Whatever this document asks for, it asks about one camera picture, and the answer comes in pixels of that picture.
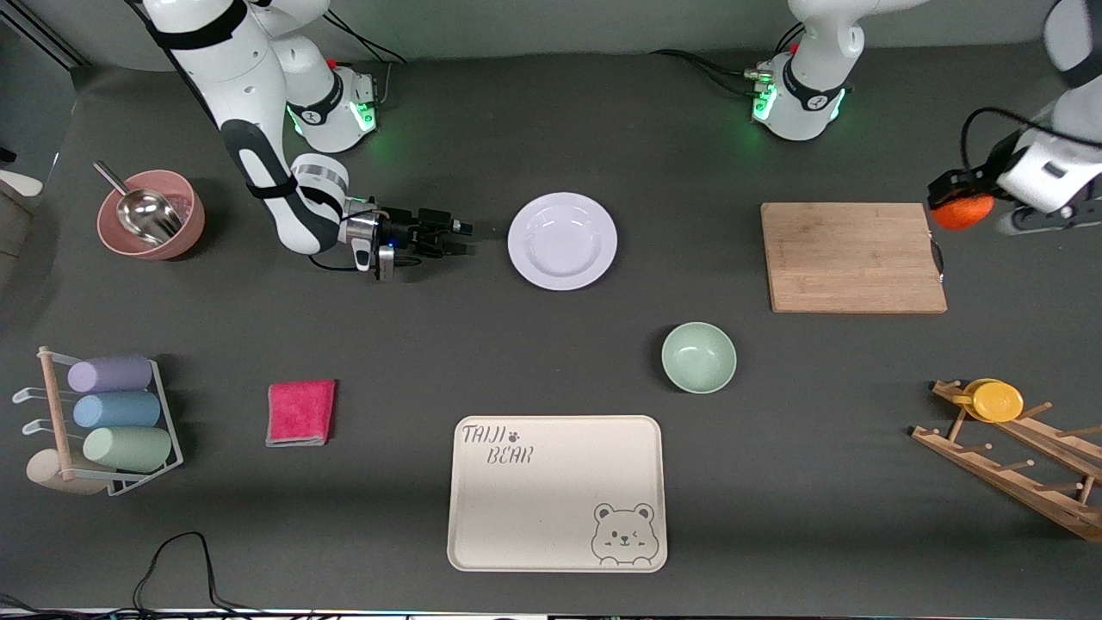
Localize orange fruit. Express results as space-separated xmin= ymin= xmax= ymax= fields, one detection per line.
xmin=934 ymin=194 xmax=996 ymax=231

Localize pale lavender round plate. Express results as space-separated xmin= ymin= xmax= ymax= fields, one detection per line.
xmin=507 ymin=191 xmax=619 ymax=292

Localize dark grey table mat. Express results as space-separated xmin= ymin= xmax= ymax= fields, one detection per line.
xmin=0 ymin=30 xmax=1102 ymax=614

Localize wooden cutting board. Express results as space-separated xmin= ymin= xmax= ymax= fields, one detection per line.
xmin=760 ymin=202 xmax=949 ymax=314

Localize pink folded cloth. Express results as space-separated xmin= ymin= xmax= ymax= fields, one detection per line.
xmin=265 ymin=380 xmax=337 ymax=448

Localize pink bowl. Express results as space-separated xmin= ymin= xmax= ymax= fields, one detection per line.
xmin=96 ymin=169 xmax=207 ymax=261

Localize yellow cup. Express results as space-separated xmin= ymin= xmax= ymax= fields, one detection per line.
xmin=951 ymin=379 xmax=1025 ymax=424

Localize metal scoop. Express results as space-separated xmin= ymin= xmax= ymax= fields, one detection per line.
xmin=93 ymin=160 xmax=183 ymax=246

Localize pale green bowl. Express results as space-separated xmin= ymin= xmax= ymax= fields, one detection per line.
xmin=661 ymin=322 xmax=738 ymax=395

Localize cream tray with bear print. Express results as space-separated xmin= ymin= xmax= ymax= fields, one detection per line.
xmin=447 ymin=415 xmax=669 ymax=574

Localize wooden peg drying rack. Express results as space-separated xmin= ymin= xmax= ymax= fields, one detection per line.
xmin=911 ymin=379 xmax=1102 ymax=543

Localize purple cup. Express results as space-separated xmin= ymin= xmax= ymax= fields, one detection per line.
xmin=67 ymin=356 xmax=154 ymax=394

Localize blue cup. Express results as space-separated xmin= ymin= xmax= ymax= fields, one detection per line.
xmin=72 ymin=392 xmax=163 ymax=430

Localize green cup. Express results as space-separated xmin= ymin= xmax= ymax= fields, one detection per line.
xmin=83 ymin=426 xmax=173 ymax=474

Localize beige cup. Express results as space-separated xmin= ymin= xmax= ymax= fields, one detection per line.
xmin=26 ymin=448 xmax=108 ymax=496

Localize black right arm base cables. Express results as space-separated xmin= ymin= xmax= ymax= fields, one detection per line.
xmin=323 ymin=13 xmax=407 ymax=109

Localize black arm base cables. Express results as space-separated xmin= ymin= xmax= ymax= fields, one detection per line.
xmin=323 ymin=13 xmax=407 ymax=109
xmin=650 ymin=22 xmax=806 ymax=97

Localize black left arm base cables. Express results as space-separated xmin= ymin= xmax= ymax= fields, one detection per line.
xmin=650 ymin=22 xmax=806 ymax=97

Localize black floor cable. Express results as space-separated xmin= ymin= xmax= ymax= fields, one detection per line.
xmin=0 ymin=531 xmax=345 ymax=620

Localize white wire cup rack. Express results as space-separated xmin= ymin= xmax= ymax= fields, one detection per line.
xmin=12 ymin=346 xmax=184 ymax=498

